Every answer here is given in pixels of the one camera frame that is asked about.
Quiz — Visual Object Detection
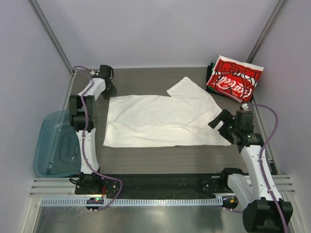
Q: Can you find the white t-shirt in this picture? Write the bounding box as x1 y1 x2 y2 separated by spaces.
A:
103 77 230 148

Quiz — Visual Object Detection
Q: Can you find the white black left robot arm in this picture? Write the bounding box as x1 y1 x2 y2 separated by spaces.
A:
69 65 117 194

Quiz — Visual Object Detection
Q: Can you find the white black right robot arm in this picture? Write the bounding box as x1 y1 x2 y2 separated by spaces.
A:
208 108 293 233

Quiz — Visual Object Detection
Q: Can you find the dark folded t-shirt stack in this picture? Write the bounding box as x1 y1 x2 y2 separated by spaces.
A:
205 62 254 102

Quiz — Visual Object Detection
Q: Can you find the blue transparent plastic bin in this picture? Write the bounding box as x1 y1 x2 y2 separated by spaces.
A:
33 110 81 178

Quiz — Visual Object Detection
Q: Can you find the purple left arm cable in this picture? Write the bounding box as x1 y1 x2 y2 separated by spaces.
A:
73 66 123 211

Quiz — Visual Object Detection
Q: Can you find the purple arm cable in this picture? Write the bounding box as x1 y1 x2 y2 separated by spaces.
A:
73 66 123 211
222 103 289 233

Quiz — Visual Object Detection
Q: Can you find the left aluminium frame post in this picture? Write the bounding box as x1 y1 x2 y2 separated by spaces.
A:
28 0 74 75

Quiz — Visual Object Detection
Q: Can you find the aluminium frame post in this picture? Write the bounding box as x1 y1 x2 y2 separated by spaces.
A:
246 0 288 63
28 0 74 75

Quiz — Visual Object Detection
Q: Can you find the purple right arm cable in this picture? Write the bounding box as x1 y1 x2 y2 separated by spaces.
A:
222 103 289 233

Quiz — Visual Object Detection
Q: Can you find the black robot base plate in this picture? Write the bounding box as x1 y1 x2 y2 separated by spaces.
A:
69 172 233 200

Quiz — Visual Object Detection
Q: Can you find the right aluminium frame post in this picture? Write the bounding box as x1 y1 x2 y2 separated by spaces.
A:
246 0 288 63

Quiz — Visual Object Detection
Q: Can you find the white slotted cable duct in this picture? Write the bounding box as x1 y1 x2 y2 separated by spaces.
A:
41 197 223 207

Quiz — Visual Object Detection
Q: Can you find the aluminium rail extrusion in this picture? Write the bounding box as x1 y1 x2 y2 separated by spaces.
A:
29 175 295 197

